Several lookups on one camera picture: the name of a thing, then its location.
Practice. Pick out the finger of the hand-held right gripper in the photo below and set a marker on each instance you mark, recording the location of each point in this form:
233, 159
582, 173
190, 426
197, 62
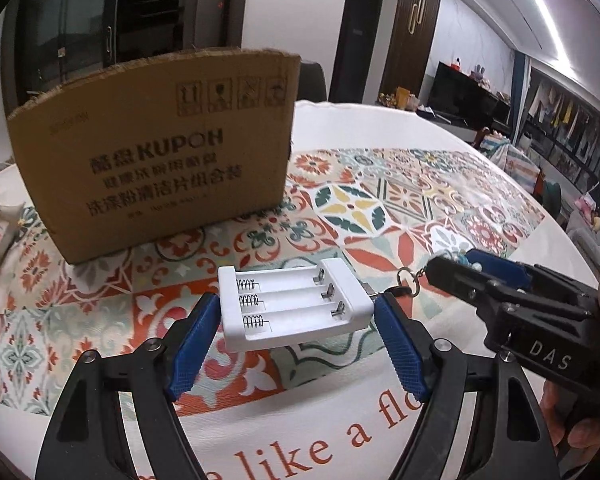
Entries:
495, 266
460, 277

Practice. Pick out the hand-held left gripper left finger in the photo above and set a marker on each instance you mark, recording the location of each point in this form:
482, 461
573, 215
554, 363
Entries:
195, 345

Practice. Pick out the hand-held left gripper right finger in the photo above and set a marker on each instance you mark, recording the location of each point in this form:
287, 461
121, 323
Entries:
400, 345

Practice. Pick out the white battery charger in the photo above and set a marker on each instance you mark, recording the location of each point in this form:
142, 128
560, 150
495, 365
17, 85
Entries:
280, 337

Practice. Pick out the brown cardboard box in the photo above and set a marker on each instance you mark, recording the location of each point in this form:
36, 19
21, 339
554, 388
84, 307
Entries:
155, 160

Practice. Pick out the person's right hand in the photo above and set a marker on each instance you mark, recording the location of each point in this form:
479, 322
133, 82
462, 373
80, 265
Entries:
565, 420

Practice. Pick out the colourful patterned table mat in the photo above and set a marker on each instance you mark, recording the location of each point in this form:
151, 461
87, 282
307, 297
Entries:
380, 200

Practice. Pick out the white television stand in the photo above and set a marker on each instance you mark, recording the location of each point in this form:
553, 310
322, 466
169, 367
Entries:
450, 127

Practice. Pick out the blue curtain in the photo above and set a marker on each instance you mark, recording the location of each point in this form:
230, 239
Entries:
520, 100

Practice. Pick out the black television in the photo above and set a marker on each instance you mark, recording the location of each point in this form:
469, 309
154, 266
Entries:
460, 90

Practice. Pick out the yellow paper bag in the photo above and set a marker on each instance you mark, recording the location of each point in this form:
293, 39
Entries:
403, 98

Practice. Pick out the dark grey chair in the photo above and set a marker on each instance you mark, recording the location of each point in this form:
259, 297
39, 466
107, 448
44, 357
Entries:
312, 82

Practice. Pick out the dark glass sliding door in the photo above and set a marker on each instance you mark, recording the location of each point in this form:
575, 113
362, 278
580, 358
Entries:
80, 10

